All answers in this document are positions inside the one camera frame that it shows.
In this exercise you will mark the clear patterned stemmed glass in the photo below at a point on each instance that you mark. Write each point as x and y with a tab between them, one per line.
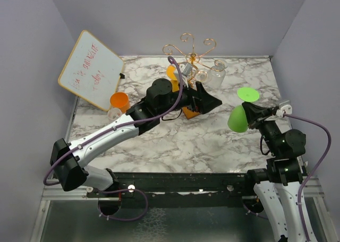
217	74

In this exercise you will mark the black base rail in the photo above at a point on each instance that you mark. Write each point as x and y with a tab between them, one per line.
180	190

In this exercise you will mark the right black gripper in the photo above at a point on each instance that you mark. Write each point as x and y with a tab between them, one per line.
255	113

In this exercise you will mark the white framed whiteboard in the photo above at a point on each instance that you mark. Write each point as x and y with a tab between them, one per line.
92	71

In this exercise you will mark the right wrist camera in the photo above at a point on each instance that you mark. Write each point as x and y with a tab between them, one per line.
284	107

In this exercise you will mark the yellow plastic goblet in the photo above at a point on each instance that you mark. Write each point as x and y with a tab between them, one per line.
170	72

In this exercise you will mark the orange plastic goblet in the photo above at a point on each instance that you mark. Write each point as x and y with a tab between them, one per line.
121	101

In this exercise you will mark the clear glass near whiteboard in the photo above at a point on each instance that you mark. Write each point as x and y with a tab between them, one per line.
114	114

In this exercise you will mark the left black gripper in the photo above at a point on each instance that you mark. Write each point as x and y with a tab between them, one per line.
206	102

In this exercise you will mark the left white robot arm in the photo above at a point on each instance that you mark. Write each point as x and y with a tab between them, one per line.
70	162

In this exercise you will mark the green plastic goblet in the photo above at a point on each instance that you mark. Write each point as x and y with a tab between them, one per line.
237	121

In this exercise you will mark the clear round wine glass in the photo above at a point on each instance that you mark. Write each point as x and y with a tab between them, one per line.
202	75

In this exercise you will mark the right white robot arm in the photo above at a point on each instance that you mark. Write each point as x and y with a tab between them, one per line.
278	186

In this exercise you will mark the gold wire wine glass rack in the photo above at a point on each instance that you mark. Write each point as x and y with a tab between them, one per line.
193	58

